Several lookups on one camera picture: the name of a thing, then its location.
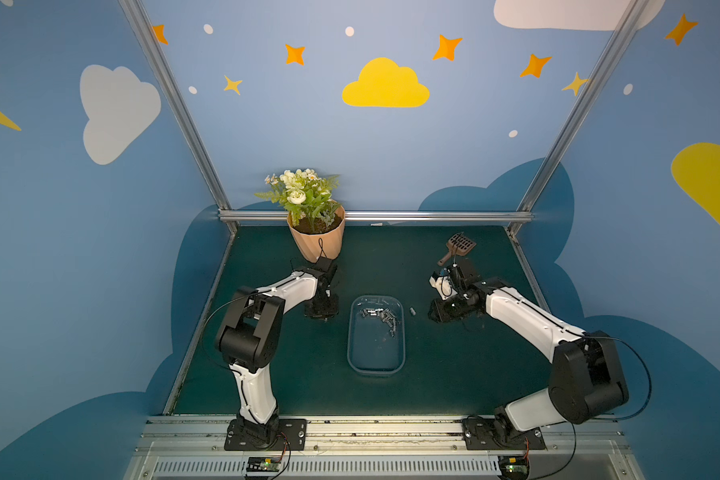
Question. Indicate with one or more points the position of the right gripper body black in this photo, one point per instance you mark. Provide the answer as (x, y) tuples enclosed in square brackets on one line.
[(463, 267)]

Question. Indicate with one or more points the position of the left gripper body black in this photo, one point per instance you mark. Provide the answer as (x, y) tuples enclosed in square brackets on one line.
[(321, 303)]

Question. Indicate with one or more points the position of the clear plastic storage box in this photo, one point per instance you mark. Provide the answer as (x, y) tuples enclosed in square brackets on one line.
[(371, 351)]

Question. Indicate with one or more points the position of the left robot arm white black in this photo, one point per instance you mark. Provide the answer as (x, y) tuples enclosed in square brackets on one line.
[(248, 337)]

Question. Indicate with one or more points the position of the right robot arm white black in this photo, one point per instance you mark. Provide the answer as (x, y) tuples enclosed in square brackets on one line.
[(586, 376)]

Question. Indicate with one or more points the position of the small brown slotted scoop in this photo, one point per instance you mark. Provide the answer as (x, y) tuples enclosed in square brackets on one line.
[(457, 245)]

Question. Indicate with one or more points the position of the terracotta flower pot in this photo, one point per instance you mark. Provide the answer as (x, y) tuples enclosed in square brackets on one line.
[(315, 246)]

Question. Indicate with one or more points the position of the white flowers green plant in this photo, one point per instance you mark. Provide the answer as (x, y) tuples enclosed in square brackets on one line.
[(306, 197)]

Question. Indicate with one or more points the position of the aluminium back crossbar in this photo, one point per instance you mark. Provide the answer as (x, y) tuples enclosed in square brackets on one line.
[(390, 216)]

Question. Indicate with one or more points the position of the right controller board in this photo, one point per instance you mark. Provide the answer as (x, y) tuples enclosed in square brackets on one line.
[(513, 468)]

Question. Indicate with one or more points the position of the controller board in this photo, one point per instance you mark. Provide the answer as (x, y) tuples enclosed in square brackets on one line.
[(513, 468), (261, 466)]

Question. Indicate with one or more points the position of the left controller board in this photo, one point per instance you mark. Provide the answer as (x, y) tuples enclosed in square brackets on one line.
[(261, 466)]

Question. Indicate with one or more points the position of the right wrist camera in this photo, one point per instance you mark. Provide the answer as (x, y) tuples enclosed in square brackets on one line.
[(441, 281)]

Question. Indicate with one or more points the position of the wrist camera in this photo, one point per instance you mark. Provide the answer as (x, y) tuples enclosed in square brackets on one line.
[(441, 281), (326, 269)]

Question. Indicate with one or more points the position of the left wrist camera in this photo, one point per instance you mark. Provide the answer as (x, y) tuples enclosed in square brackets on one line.
[(326, 269)]

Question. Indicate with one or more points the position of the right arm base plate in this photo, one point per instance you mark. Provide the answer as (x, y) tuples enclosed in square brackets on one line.
[(487, 433)]

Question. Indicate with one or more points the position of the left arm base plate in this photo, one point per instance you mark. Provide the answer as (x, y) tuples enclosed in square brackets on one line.
[(245, 435)]

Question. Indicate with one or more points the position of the aluminium front rail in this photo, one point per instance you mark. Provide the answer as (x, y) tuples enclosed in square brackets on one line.
[(377, 447)]

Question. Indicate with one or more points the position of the left aluminium frame post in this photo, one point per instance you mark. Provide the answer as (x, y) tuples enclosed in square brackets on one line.
[(140, 24)]

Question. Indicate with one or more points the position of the aluminium frame post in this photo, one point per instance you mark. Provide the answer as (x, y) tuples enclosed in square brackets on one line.
[(140, 24), (615, 48)]

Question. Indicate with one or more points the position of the right aluminium frame post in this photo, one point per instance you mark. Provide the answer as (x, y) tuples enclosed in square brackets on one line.
[(615, 48)]

